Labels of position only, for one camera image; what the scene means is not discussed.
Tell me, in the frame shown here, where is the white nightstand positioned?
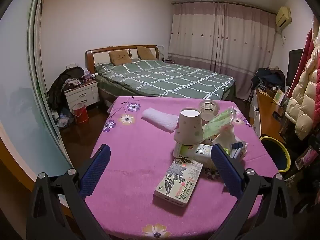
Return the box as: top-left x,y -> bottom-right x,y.
64,79 -> 100,110

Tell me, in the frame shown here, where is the beige paper cup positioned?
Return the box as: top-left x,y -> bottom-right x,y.
174,108 -> 203,145

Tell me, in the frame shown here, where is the wooden desk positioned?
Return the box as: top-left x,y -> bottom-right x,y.
254,89 -> 290,143

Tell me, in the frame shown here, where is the white tissue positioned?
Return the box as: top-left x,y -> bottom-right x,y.
212,127 -> 248,159

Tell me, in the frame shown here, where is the wall air conditioner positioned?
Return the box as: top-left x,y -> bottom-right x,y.
275,6 -> 292,34

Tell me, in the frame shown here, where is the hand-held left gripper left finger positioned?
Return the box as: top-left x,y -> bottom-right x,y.
26,144 -> 112,240

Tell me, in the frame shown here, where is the red bucket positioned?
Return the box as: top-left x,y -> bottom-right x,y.
72,102 -> 89,124

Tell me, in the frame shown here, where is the yellow-rimmed blue trash bin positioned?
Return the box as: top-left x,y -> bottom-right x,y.
259,135 -> 292,172

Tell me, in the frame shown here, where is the clear plastic bag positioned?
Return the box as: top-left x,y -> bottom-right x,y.
54,112 -> 74,129

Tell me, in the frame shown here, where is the dark blue clothes pile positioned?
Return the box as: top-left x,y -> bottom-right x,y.
251,67 -> 285,90

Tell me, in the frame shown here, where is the white bottle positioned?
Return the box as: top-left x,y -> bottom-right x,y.
173,142 -> 215,167

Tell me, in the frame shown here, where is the wardrobe sliding door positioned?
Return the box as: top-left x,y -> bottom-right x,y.
0,0 -> 73,178

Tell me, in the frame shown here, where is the red coat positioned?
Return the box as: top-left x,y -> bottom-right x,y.
294,27 -> 320,93

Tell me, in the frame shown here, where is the purple floral tablecloth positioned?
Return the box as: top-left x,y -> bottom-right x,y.
84,96 -> 279,240

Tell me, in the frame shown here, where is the pink striped curtain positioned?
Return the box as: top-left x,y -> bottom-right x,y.
167,2 -> 277,99

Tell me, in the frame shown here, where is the white folded towel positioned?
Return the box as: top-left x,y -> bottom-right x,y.
142,107 -> 178,132

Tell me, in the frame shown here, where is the brown pillow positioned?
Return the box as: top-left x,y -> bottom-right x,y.
136,46 -> 158,60
108,50 -> 132,66

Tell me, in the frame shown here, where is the cream puffy coat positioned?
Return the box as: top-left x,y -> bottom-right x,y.
285,45 -> 320,140

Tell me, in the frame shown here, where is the blue white small packet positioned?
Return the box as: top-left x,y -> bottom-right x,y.
230,141 -> 247,159

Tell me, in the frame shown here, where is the black television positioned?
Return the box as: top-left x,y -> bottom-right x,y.
286,48 -> 305,87

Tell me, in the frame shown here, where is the upright paper cup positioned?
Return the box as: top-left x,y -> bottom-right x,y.
199,100 -> 220,122

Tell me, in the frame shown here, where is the wooden bed with green blanket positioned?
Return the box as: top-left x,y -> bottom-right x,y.
86,45 -> 237,100

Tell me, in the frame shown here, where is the green face mask packet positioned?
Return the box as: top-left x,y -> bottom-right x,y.
202,106 -> 237,139

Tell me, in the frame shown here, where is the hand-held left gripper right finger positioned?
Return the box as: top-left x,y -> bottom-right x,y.
211,144 -> 298,240

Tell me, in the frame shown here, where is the floral printed box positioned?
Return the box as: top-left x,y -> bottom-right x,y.
153,157 -> 203,207

